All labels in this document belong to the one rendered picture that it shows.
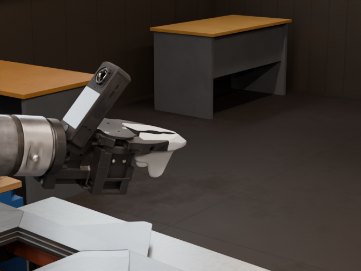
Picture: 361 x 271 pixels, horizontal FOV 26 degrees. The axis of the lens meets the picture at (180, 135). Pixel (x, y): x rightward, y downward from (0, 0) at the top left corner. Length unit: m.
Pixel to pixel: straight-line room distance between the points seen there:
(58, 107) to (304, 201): 1.65
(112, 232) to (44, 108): 2.49
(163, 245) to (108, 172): 1.36
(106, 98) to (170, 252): 1.37
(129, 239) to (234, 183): 3.03
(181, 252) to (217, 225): 2.26
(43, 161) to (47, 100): 3.83
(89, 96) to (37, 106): 3.75
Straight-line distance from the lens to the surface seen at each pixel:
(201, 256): 2.29
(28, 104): 4.69
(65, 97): 4.89
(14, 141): 0.94
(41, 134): 0.95
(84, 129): 0.98
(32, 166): 0.96
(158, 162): 1.06
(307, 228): 4.58
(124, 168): 1.02
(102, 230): 2.38
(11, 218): 2.35
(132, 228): 2.39
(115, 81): 0.98
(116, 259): 2.03
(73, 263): 2.02
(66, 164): 1.00
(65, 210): 2.67
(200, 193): 5.08
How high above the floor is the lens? 1.67
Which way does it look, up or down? 15 degrees down
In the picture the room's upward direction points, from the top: straight up
